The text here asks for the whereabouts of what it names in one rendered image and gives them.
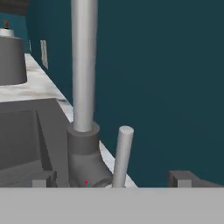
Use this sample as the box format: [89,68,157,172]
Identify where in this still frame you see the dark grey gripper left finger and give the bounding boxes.
[0,170,58,188]

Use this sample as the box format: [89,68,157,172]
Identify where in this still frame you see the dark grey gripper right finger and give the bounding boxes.
[167,170,224,188]

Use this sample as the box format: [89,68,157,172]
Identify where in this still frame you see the grey sink basin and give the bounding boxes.
[0,97,74,188]

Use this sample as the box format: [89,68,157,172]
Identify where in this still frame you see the grey sink faucet spout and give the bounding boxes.
[66,0,114,188]

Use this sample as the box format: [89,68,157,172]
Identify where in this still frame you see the grey metal pot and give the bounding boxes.
[0,35,28,87]

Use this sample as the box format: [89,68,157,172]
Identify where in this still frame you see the white object with brown top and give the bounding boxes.
[0,19,16,39]

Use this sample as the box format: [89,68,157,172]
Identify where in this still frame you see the dark grey range hood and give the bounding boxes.
[0,0,31,16]

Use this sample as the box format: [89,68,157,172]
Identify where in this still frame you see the grey faucet lever handle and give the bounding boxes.
[111,125,135,188]

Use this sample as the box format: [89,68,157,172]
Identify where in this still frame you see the white wall outlet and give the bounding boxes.
[39,39,49,70]

